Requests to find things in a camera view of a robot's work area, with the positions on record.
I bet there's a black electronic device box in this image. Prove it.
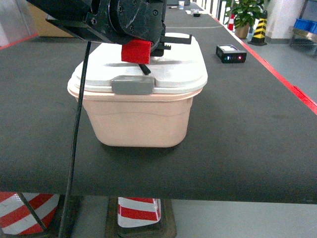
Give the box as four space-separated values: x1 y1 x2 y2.
216 45 247 63

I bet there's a steel roller rack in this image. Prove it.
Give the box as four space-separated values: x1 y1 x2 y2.
289 0 317 58

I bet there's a cardboard box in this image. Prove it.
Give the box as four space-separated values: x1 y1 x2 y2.
27 2 75 38

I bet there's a middle red white cone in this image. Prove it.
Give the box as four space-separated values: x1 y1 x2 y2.
105 197 177 238

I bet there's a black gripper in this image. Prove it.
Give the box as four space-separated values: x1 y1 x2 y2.
85 0 192 57

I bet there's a white box lid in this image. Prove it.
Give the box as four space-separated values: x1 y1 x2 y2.
67 32 208 95

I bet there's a black cable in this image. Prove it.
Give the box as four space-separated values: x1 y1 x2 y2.
58 41 92 238

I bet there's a red camera mount block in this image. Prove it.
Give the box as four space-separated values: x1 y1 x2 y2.
121 40 151 64

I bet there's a left red white cone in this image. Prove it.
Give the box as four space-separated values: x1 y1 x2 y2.
0 191 65 238

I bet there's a red white traffic cone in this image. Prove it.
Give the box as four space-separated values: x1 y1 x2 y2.
227 14 235 31

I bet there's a green potted plant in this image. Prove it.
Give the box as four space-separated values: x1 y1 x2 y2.
225 0 264 39

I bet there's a paper cup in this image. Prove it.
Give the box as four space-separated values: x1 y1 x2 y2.
178 0 185 10

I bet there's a black table mat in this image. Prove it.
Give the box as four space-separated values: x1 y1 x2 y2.
0 9 317 204

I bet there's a yellow black bollard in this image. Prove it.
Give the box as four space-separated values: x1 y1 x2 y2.
248 10 267 46

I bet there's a pink plastic storage box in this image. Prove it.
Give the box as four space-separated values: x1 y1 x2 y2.
67 84 203 148

